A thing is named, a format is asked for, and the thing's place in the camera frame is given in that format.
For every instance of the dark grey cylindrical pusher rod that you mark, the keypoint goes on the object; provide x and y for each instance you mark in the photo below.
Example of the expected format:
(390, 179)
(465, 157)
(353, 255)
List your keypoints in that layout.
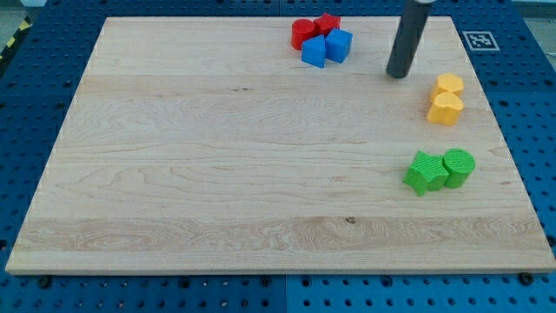
(412, 23)

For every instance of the light wooden board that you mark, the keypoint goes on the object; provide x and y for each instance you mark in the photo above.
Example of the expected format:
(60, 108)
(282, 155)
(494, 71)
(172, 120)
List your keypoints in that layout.
(204, 145)

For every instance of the white fiducial marker tag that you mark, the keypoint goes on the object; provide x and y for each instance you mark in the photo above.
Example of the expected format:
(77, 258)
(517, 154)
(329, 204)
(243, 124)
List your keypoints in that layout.
(479, 40)

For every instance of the yellow hexagon block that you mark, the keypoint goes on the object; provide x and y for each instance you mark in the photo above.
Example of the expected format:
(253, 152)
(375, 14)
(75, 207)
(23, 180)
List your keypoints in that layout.
(447, 82)

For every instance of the blue cube block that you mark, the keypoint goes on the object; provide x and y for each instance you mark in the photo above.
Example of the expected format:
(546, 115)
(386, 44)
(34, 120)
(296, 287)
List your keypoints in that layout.
(338, 45)

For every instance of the red star block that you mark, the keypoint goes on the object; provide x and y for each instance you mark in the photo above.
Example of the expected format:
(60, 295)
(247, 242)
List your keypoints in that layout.
(324, 24)

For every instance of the yellow heart block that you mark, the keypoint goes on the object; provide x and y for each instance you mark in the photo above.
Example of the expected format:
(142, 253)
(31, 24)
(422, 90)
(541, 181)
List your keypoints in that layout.
(445, 109)

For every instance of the blue triangular block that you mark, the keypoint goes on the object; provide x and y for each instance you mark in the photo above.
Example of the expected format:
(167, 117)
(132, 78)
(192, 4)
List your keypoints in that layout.
(313, 51)

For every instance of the red cylinder block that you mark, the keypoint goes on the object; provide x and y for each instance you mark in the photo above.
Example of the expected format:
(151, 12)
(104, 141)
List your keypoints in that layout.
(301, 30)

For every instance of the green cylinder block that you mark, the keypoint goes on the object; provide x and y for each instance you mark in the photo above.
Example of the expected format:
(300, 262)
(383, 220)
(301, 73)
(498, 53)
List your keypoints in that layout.
(459, 164)

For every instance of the green star block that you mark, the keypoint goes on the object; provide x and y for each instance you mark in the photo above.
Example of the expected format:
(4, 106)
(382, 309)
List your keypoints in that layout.
(425, 173)

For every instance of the black bolt right front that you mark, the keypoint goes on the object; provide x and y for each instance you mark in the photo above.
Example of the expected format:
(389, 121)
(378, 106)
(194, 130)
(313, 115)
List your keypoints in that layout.
(526, 278)

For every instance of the black bolt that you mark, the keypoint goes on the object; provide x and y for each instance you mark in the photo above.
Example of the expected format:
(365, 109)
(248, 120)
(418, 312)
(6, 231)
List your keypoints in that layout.
(526, 278)
(44, 282)

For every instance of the black bolt left front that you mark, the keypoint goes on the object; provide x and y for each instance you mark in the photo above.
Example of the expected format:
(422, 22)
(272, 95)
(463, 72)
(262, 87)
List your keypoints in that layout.
(44, 282)

